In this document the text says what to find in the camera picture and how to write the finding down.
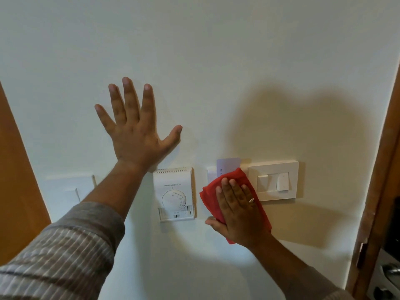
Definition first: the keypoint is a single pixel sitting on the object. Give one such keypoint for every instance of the person's left hand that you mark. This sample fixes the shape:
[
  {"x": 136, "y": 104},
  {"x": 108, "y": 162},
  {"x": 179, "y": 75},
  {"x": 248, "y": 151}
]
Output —
[{"x": 135, "y": 139}]

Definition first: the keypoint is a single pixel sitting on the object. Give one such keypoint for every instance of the person's right hand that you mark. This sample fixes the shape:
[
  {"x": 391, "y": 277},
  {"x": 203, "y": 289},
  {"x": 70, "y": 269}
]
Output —
[{"x": 239, "y": 215}]

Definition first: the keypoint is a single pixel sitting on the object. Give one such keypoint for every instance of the person's right middle finger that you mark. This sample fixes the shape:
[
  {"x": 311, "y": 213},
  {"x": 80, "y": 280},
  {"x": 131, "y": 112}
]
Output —
[{"x": 230, "y": 193}]

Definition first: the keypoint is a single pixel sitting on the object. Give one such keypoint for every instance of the person's left thumb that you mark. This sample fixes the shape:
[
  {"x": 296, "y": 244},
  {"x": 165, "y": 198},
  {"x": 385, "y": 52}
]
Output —
[{"x": 172, "y": 135}]

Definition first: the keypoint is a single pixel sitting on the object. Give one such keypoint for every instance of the person's left little finger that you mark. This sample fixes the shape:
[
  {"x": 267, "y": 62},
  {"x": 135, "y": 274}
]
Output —
[{"x": 104, "y": 118}]

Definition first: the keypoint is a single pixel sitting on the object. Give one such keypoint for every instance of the person's left middle finger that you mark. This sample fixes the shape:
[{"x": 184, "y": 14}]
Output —
[{"x": 131, "y": 99}]

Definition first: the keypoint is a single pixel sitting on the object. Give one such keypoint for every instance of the person's right thumb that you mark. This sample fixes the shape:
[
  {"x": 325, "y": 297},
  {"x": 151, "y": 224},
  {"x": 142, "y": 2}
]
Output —
[{"x": 215, "y": 224}]

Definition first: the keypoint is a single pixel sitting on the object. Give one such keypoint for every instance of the red cleaning cloth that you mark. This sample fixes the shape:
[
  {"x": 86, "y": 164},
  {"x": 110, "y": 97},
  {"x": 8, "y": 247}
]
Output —
[{"x": 215, "y": 190}]

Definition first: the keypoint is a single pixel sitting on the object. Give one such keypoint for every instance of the person's right forearm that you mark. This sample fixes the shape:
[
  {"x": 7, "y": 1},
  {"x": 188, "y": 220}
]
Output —
[{"x": 297, "y": 271}]

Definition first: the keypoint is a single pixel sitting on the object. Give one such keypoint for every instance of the person's left forearm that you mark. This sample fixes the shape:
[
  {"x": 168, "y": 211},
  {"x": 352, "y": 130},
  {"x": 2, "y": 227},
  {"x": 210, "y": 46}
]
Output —
[{"x": 75, "y": 240}]

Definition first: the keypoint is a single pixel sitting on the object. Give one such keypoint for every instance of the white key card holder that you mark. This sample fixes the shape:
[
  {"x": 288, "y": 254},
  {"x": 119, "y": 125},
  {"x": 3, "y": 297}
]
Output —
[{"x": 212, "y": 174}]

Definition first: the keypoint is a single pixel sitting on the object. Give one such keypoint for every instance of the white key card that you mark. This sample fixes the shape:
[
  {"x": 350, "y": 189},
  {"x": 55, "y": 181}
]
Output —
[{"x": 228, "y": 165}]

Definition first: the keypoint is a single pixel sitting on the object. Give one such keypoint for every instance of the white dial thermostat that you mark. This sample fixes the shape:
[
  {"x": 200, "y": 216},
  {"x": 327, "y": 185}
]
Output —
[{"x": 174, "y": 195}]

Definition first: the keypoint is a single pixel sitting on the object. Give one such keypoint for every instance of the wooden door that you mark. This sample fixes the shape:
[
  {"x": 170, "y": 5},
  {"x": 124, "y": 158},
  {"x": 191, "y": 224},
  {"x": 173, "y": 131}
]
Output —
[{"x": 18, "y": 190}]

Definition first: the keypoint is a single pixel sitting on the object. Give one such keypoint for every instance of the metal lock plate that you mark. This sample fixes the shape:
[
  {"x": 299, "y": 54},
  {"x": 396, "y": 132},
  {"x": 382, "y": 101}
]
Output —
[{"x": 384, "y": 278}]

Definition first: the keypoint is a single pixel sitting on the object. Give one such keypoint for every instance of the white double light switch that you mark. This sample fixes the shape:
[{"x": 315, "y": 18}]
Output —
[{"x": 275, "y": 181}]

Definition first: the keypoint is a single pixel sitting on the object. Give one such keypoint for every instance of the white wall switch plate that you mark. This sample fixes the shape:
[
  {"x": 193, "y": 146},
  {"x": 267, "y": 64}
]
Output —
[{"x": 65, "y": 193}]

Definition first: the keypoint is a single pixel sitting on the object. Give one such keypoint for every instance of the wooden door frame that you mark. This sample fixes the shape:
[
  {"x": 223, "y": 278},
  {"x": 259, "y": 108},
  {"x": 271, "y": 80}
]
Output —
[{"x": 375, "y": 190}]

